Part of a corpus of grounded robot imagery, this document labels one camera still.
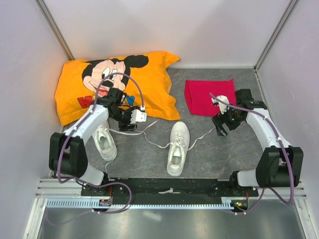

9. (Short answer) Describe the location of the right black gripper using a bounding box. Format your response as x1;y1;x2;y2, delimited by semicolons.
211;103;244;137

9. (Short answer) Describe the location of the white sneaker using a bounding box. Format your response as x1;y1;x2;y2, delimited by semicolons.
144;119;215;177
92;120;117;172

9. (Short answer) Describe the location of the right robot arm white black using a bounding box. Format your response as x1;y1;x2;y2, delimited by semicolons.
211;89;304;196

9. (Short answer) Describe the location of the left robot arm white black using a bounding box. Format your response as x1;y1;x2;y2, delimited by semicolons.
49;88;147;196

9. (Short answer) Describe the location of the red folded cloth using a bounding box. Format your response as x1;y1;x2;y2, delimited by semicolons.
184;79;236;117

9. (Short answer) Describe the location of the orange Mickey Mouse pillow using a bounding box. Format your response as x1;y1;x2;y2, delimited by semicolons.
54;51;180;125

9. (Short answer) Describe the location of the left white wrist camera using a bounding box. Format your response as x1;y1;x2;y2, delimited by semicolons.
131;109;147;124

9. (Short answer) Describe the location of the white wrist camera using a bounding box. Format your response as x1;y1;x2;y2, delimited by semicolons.
211;95;229;115
131;109;147;124

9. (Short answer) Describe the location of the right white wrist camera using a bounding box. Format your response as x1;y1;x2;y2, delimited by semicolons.
211;95;229;115

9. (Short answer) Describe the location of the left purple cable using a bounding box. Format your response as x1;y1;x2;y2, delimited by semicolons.
56;72;146;184

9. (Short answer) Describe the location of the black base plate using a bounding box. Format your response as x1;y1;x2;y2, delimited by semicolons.
80;177;260;206

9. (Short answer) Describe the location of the slotted aluminium cable duct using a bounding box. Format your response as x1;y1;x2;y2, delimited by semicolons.
46;198;235;210

